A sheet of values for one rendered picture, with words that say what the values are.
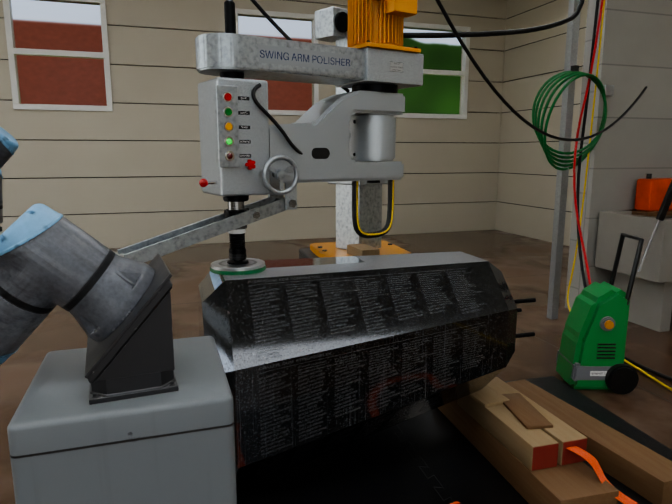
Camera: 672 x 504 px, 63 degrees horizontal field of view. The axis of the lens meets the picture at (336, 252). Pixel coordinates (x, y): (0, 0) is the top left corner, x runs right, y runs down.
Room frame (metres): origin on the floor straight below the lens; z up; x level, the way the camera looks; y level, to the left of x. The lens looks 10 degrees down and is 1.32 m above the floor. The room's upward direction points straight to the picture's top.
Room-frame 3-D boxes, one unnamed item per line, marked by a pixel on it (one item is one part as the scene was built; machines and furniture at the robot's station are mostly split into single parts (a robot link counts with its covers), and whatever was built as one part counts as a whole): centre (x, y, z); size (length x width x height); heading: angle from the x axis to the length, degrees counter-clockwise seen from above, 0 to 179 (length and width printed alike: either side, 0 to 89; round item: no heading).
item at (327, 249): (3.14, -0.13, 0.76); 0.49 x 0.49 x 0.05; 14
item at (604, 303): (3.03, -1.50, 0.43); 0.35 x 0.35 x 0.87; 89
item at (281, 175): (2.10, 0.22, 1.24); 0.15 x 0.10 x 0.15; 122
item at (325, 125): (2.33, 0.05, 1.35); 0.74 x 0.23 x 0.49; 122
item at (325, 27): (3.11, 0.02, 2.00); 0.20 x 0.18 x 0.15; 14
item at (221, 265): (2.14, 0.39, 0.89); 0.21 x 0.21 x 0.01
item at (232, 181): (2.18, 0.32, 1.36); 0.36 x 0.22 x 0.45; 122
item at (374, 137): (2.49, -0.17, 1.39); 0.19 x 0.19 x 0.20
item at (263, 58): (2.32, 0.09, 1.66); 0.96 x 0.25 x 0.17; 122
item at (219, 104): (2.00, 0.39, 1.41); 0.08 x 0.03 x 0.28; 122
